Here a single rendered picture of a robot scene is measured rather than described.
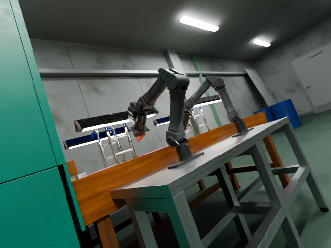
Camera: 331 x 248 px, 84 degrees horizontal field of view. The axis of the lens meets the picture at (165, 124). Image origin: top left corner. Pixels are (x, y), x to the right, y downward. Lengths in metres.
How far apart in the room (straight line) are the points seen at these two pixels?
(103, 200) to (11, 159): 0.37
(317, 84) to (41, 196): 8.67
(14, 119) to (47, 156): 0.18
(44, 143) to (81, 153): 2.14
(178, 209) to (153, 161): 0.50
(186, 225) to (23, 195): 0.55
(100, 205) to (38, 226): 0.22
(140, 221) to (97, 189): 0.24
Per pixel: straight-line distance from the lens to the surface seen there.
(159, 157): 1.03
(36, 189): 0.82
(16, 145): 0.84
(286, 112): 6.21
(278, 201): 1.07
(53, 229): 0.83
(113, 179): 0.90
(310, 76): 8.83
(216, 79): 1.34
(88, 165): 2.96
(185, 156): 0.84
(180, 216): 0.55
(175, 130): 0.83
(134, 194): 0.71
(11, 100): 0.89
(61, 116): 3.06
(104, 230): 0.92
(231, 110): 1.32
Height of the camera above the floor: 0.77
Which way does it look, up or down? 7 degrees up
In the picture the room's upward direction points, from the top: 20 degrees counter-clockwise
